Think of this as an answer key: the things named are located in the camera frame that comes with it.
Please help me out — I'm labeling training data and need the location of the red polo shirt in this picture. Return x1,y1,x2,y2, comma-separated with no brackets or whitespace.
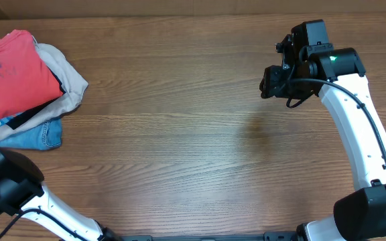
0,29,63,119

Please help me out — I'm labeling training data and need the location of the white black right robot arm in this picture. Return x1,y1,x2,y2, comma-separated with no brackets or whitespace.
259,20,386,240

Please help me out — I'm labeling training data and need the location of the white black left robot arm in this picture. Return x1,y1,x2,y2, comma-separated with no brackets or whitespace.
0,148,121,241

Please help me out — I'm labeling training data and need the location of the white beige folded garment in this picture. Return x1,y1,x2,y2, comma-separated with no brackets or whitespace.
0,42,88,141

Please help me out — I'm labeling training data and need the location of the blue denim garment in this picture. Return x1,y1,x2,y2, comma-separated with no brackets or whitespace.
0,118,62,151

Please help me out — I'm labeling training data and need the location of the light blue printed t-shirt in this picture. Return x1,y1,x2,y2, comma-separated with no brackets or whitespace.
0,113,20,126

